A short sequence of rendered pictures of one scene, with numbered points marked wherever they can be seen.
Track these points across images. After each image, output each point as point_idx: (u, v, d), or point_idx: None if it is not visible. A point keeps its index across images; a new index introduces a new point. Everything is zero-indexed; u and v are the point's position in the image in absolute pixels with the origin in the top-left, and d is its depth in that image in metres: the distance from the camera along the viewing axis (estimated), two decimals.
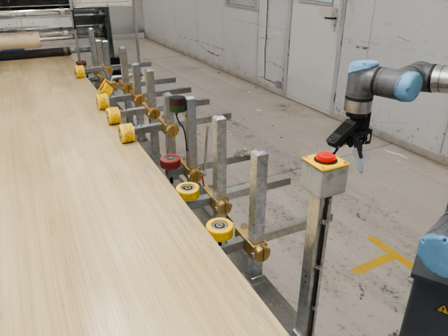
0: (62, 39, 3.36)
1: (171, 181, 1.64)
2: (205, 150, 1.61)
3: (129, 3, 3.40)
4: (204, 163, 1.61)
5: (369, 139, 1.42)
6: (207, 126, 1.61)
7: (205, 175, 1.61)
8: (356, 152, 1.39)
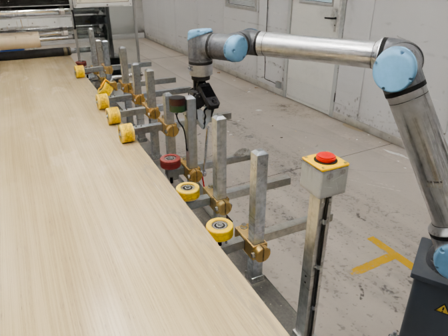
0: (62, 39, 3.36)
1: (171, 181, 1.64)
2: (205, 150, 1.61)
3: (129, 3, 3.40)
4: (204, 163, 1.61)
5: None
6: (207, 126, 1.61)
7: (205, 175, 1.61)
8: (209, 111, 1.61)
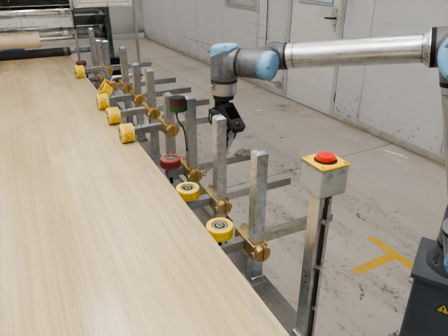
0: (62, 39, 3.36)
1: (171, 181, 1.64)
2: None
3: (129, 3, 3.40)
4: (208, 170, 1.59)
5: None
6: (228, 153, 1.48)
7: (205, 176, 1.62)
8: (232, 133, 1.46)
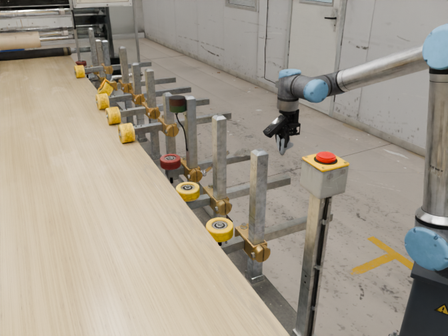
0: (62, 39, 3.36)
1: (171, 181, 1.64)
2: None
3: (129, 3, 3.40)
4: (208, 170, 1.59)
5: (299, 131, 1.80)
6: (228, 153, 1.48)
7: (205, 176, 1.62)
8: (283, 142, 1.79)
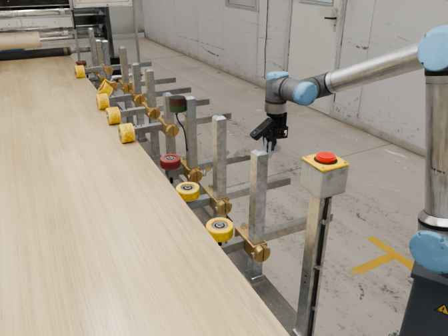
0: (62, 39, 3.36)
1: (171, 181, 1.64)
2: None
3: (129, 3, 3.40)
4: (208, 170, 1.59)
5: (287, 134, 1.77)
6: (228, 153, 1.48)
7: (205, 176, 1.62)
8: (270, 145, 1.77)
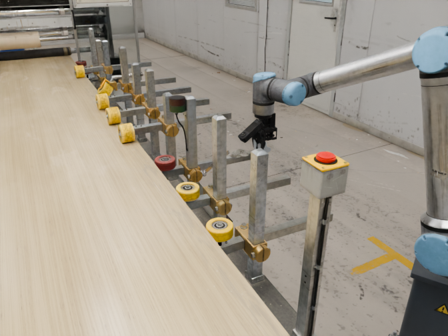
0: (62, 39, 3.36)
1: None
2: None
3: (129, 3, 3.40)
4: (208, 170, 1.59)
5: (275, 135, 1.75)
6: (228, 153, 1.48)
7: (205, 176, 1.62)
8: (259, 147, 1.75)
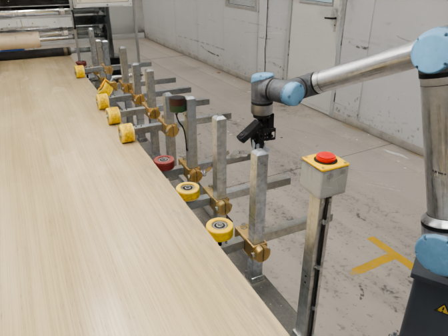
0: (62, 39, 3.36)
1: None
2: None
3: (129, 3, 3.40)
4: (208, 170, 1.59)
5: (274, 135, 1.75)
6: (228, 153, 1.48)
7: (205, 176, 1.62)
8: (258, 147, 1.75)
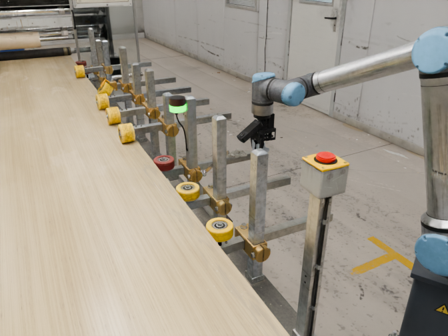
0: (62, 39, 3.36)
1: None
2: None
3: (129, 3, 3.40)
4: (208, 170, 1.59)
5: (274, 136, 1.75)
6: (228, 153, 1.48)
7: (205, 176, 1.62)
8: (258, 147, 1.75)
